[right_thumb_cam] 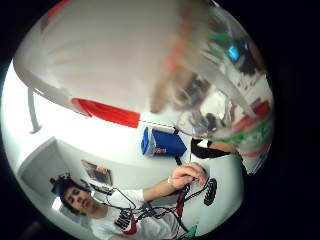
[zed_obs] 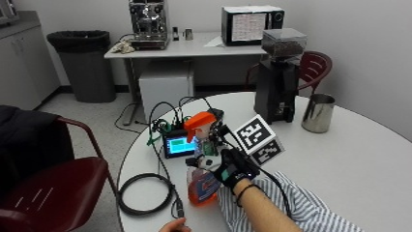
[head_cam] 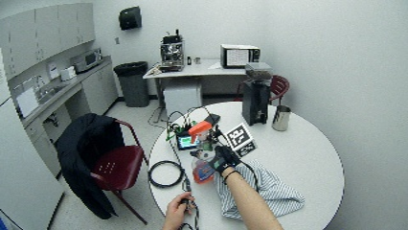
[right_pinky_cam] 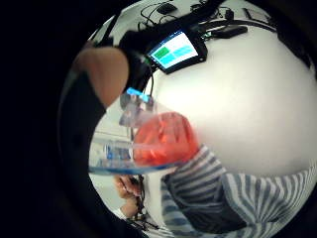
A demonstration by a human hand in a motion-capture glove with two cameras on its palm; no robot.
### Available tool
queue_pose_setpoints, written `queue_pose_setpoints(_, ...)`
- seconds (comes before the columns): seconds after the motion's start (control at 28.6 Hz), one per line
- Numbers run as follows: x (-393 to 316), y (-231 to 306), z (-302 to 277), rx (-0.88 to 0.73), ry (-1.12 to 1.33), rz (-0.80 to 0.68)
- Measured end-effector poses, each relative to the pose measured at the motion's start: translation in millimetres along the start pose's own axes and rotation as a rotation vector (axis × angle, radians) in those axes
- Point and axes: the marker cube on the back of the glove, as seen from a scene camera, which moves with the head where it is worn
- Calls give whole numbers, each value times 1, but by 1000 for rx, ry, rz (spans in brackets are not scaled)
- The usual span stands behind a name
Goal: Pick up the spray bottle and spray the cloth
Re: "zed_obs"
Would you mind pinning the orange spray bottle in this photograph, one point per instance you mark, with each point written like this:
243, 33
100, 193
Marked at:
202, 188

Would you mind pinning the small black screen device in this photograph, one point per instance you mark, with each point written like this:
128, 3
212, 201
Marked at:
179, 145

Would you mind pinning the black wrist band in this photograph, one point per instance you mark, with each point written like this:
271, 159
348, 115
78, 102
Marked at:
243, 193

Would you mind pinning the white marker cube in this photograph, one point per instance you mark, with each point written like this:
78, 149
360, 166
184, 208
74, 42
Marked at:
258, 137

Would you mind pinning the white box cabinet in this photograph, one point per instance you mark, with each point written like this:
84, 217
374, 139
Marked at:
166, 88

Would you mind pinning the black coffee grinder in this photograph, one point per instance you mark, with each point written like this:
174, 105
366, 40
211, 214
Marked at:
276, 90

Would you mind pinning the steel milk pitcher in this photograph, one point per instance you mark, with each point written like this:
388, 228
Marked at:
318, 116

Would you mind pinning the striped blue white cloth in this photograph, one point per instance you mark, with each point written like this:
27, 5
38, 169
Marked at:
318, 212

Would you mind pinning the grey side table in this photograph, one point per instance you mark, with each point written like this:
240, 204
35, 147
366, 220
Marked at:
188, 50

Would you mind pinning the dark red chair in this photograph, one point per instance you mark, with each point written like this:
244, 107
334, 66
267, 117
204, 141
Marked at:
56, 190
315, 69

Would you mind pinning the white paper sheet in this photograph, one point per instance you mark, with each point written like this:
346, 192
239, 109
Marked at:
214, 42

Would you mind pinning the small steel cup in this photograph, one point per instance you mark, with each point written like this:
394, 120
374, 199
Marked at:
188, 34

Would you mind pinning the grey trash bin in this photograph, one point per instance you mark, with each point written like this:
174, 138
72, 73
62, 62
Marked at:
83, 71

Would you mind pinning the crumpled beige rag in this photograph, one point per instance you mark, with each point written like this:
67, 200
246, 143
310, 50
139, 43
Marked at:
123, 47

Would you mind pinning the small black tamper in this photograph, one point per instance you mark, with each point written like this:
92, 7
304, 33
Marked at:
175, 34

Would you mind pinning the black jacket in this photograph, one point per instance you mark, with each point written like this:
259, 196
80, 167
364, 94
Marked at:
30, 141

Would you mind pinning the black microwave oven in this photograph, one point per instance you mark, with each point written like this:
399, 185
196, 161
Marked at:
251, 27

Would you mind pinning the steel espresso machine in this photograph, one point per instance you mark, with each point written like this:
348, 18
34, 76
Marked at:
148, 25

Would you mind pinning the grey counter cabinet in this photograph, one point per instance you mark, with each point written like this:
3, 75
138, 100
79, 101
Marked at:
23, 61

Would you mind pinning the steel countertop appliance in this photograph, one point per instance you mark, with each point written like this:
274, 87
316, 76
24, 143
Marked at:
7, 11

